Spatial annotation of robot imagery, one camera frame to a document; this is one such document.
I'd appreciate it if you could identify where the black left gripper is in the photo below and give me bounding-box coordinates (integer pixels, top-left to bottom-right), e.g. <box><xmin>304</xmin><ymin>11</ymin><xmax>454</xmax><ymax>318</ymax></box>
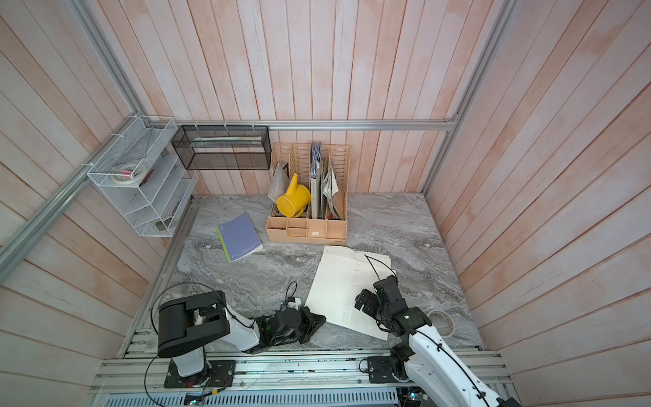
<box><xmin>273</xmin><ymin>307</ymin><xmax>327</xmax><ymax>346</ymax></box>

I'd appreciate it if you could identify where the cream notebook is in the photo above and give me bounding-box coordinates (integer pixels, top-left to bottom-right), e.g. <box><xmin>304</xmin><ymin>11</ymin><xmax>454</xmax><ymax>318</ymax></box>
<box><xmin>306</xmin><ymin>246</ymin><xmax>392</xmax><ymax>340</ymax></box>

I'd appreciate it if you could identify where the purple notebook green spine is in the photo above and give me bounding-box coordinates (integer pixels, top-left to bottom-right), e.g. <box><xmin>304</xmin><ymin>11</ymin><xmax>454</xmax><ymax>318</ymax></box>
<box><xmin>216</xmin><ymin>213</ymin><xmax>264</xmax><ymax>263</ymax></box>

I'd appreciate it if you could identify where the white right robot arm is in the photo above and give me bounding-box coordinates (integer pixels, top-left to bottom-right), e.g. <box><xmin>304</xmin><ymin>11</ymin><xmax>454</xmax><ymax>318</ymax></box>
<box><xmin>354</xmin><ymin>276</ymin><xmax>520</xmax><ymax>406</ymax></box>

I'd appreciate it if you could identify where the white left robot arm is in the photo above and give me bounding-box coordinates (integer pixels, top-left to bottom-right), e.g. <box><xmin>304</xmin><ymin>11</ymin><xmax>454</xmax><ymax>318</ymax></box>
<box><xmin>157</xmin><ymin>290</ymin><xmax>327</xmax><ymax>380</ymax></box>

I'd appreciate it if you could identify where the clear tape roll on table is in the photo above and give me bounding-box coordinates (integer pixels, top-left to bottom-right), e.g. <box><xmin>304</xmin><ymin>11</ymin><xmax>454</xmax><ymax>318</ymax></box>
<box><xmin>428</xmin><ymin>310</ymin><xmax>456</xmax><ymax>338</ymax></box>

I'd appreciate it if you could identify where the illustrated book in organizer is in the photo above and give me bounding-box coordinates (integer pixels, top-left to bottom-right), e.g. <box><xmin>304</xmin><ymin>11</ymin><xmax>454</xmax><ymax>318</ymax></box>
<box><xmin>322</xmin><ymin>166</ymin><xmax>341</xmax><ymax>220</ymax></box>

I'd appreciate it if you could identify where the peach plastic desk organizer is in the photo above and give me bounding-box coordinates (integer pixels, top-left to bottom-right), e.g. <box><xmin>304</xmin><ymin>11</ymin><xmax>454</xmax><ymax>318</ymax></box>
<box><xmin>266</xmin><ymin>142</ymin><xmax>350</xmax><ymax>245</ymax></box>

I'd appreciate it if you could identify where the yellow plastic watering can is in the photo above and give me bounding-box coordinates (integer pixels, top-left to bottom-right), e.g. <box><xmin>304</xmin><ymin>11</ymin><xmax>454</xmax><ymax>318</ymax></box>
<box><xmin>276</xmin><ymin>173</ymin><xmax>311</xmax><ymax>218</ymax></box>

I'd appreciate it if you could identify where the grey folder in organizer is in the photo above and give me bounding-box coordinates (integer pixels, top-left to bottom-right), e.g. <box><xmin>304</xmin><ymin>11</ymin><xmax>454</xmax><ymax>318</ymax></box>
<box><xmin>268</xmin><ymin>162</ymin><xmax>290</xmax><ymax>203</ymax></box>

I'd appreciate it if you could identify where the grey-green book in organizer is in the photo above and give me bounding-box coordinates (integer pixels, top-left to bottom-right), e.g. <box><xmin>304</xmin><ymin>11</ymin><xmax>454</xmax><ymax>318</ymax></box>
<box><xmin>310</xmin><ymin>142</ymin><xmax>322</xmax><ymax>219</ymax></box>

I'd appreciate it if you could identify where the tape roll on shelf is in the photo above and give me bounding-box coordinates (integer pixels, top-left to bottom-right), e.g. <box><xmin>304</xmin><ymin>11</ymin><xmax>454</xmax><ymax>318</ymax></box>
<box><xmin>111</xmin><ymin>163</ymin><xmax>147</xmax><ymax>186</ymax></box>

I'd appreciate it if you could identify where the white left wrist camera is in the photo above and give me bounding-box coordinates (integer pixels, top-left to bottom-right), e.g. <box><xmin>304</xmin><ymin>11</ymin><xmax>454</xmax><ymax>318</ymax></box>
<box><xmin>284</xmin><ymin>297</ymin><xmax>303</xmax><ymax>310</ymax></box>

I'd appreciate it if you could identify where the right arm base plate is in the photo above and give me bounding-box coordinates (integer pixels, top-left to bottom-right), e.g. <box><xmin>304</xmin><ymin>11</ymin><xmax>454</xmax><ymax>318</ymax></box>
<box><xmin>366</xmin><ymin>356</ymin><xmax>410</xmax><ymax>384</ymax></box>

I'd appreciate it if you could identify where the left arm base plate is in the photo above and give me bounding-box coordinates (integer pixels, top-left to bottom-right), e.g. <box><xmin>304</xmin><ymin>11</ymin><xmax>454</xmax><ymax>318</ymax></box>
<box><xmin>164</xmin><ymin>360</ymin><xmax>237</xmax><ymax>389</ymax></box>

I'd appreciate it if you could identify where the aluminium frame rail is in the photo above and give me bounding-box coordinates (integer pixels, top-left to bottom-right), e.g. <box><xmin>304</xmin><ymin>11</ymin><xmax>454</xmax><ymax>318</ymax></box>
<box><xmin>142</xmin><ymin>116</ymin><xmax>457</xmax><ymax>132</ymax></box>

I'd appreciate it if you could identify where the black mesh wall basket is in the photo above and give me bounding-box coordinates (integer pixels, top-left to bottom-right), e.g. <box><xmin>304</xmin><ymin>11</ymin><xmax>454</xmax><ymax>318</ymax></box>
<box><xmin>171</xmin><ymin>124</ymin><xmax>272</xmax><ymax>171</ymax></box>

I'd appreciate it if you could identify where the white wire wall shelf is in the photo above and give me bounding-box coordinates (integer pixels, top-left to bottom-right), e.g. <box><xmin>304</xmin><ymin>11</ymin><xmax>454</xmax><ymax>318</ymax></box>
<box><xmin>87</xmin><ymin>115</ymin><xmax>198</xmax><ymax>237</ymax></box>

